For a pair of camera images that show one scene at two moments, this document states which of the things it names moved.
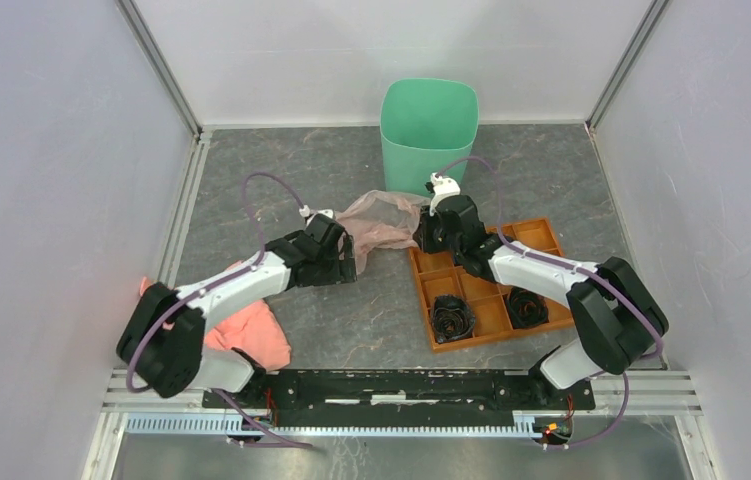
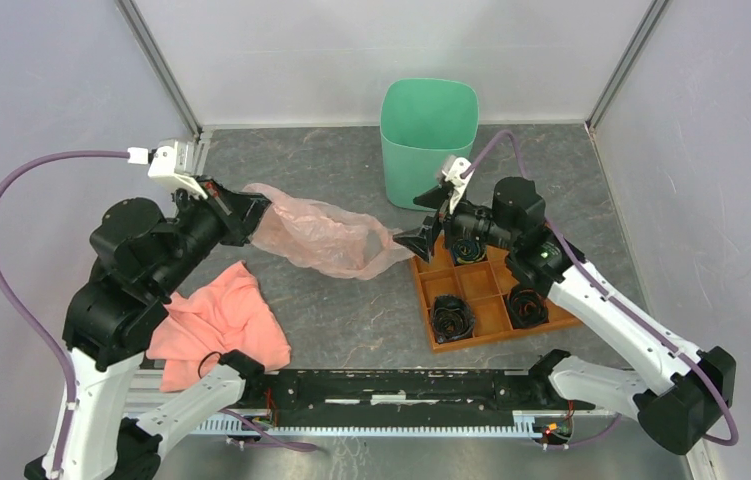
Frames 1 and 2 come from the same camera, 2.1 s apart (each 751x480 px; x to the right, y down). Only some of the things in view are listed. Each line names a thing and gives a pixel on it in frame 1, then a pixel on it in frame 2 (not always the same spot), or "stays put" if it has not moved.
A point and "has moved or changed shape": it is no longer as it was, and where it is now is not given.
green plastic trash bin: [426, 124] stays put
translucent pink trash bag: [381, 220] has moved or changed shape
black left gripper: [342, 271] to [242, 211]
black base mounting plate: [400, 398] stays put
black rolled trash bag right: [526, 308] stays put
